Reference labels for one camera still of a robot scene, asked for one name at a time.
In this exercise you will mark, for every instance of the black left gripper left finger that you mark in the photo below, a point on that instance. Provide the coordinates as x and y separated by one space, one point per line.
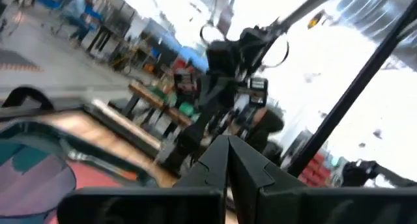
202 175

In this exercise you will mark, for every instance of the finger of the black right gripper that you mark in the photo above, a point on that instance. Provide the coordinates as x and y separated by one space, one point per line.
192 136

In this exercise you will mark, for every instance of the cluttered wooden workbench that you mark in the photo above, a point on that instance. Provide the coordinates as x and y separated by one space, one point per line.
156 102

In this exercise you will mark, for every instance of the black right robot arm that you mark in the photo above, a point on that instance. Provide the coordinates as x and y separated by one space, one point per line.
228 58

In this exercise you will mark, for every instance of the black room equipment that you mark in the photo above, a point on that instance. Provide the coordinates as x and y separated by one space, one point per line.
358 173

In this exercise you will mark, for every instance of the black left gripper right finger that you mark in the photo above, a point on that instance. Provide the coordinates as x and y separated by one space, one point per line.
254 185

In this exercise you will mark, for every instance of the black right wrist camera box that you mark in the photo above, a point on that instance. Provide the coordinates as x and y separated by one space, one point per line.
258 92

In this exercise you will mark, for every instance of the black mat orange striped edge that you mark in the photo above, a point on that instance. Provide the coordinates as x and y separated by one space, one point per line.
16 58

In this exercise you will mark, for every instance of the red storage bins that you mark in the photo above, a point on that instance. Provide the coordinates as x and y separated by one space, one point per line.
314 168

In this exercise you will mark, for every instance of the dark workbench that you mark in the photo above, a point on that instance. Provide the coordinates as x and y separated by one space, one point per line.
114 25

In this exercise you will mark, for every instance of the silver ventilation duct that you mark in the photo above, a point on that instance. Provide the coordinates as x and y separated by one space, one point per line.
374 15

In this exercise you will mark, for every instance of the dark green plastic tray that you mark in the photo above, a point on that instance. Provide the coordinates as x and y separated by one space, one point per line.
107 157

